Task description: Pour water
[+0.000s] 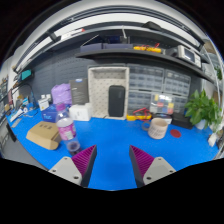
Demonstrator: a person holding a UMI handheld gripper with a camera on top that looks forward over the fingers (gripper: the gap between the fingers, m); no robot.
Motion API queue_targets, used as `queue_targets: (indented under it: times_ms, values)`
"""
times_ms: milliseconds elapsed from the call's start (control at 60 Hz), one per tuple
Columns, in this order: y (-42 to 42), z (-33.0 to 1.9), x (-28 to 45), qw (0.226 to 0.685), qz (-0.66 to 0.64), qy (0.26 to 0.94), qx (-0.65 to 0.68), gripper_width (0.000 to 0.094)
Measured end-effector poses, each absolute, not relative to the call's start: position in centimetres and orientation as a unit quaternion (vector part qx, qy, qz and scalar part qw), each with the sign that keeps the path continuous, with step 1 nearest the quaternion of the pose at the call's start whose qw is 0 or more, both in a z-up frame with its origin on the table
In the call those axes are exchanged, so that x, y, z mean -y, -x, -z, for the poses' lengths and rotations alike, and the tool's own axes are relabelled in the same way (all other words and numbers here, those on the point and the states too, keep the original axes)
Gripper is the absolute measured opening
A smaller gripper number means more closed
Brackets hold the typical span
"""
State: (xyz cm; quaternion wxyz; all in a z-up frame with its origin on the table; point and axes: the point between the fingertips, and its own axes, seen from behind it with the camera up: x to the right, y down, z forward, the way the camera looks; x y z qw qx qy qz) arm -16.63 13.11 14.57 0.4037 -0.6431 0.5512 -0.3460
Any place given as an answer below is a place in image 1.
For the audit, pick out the brown cardboard box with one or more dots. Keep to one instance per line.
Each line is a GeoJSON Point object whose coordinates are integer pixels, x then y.
{"type": "Point", "coordinates": [43, 134]}

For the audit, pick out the black box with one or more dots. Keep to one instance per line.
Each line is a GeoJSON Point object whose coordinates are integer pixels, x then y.
{"type": "Point", "coordinates": [182, 120]}

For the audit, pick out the clear-drawer parts cabinet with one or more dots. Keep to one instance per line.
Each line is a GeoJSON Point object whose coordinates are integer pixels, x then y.
{"type": "Point", "coordinates": [177, 83]}
{"type": "Point", "coordinates": [138, 100]}
{"type": "Point", "coordinates": [146, 78]}
{"type": "Point", "coordinates": [180, 102]}

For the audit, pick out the white pegboard tray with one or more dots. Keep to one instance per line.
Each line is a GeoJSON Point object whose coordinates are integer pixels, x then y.
{"type": "Point", "coordinates": [98, 90]}

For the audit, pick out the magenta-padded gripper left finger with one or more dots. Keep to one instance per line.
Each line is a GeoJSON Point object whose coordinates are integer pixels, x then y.
{"type": "Point", "coordinates": [68, 168]}

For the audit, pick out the blue box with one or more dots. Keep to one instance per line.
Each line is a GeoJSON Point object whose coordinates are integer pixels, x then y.
{"type": "Point", "coordinates": [49, 115]}

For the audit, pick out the black speaker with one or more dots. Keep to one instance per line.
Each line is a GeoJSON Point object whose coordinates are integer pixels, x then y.
{"type": "Point", "coordinates": [116, 101]}

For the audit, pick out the clear bottle with purple label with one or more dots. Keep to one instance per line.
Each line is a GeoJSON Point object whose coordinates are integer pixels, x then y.
{"type": "Point", "coordinates": [66, 130]}

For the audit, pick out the white power adapter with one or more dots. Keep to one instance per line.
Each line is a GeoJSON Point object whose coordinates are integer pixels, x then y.
{"type": "Point", "coordinates": [212, 140]}

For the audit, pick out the dark grey flat box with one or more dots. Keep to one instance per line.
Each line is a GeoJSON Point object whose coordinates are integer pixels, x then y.
{"type": "Point", "coordinates": [79, 90]}

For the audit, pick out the small white box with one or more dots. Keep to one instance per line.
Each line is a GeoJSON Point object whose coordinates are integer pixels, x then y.
{"type": "Point", "coordinates": [43, 104]}

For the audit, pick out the flat round red coaster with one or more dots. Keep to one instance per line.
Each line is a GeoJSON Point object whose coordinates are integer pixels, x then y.
{"type": "Point", "coordinates": [175, 133]}

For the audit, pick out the yellow multimeter with red leads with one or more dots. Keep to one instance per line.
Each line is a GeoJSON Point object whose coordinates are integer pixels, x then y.
{"type": "Point", "coordinates": [138, 116]}

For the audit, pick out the purple plastic bag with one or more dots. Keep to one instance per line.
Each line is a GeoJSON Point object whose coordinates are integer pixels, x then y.
{"type": "Point", "coordinates": [61, 94]}

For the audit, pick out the clear organizer with coloured parts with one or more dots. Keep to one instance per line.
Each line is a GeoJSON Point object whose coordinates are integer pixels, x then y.
{"type": "Point", "coordinates": [161, 104]}

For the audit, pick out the green potted plant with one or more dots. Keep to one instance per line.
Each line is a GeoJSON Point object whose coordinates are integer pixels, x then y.
{"type": "Point", "coordinates": [201, 110]}

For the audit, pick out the grey overhead shelf with equipment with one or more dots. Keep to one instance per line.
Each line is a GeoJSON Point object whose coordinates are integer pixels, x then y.
{"type": "Point", "coordinates": [133, 55]}

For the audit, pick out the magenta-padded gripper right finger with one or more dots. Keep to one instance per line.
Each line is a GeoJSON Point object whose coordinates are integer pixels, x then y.
{"type": "Point", "coordinates": [156, 168]}

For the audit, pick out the beige patterned mug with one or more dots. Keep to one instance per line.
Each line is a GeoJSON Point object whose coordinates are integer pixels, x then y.
{"type": "Point", "coordinates": [157, 129]}

